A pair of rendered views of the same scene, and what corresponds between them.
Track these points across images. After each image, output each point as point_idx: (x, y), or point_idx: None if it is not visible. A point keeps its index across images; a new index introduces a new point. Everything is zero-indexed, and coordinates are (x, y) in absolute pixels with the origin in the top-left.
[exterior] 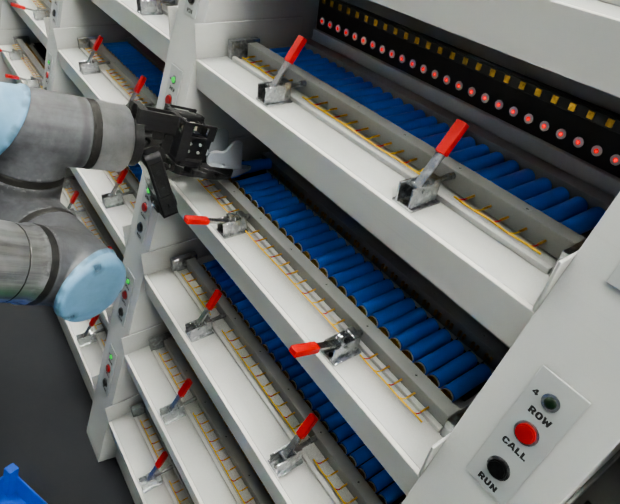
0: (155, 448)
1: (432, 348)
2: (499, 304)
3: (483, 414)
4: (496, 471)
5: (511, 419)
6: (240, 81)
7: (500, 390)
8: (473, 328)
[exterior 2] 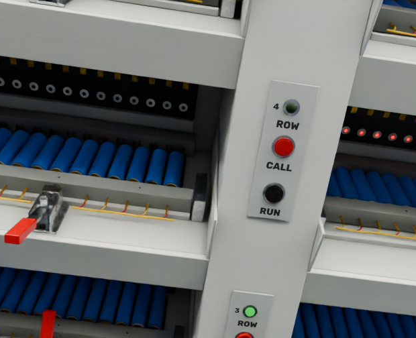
0: None
1: (127, 163)
2: (209, 51)
3: (241, 159)
4: (275, 196)
5: (266, 144)
6: None
7: (245, 127)
8: (143, 131)
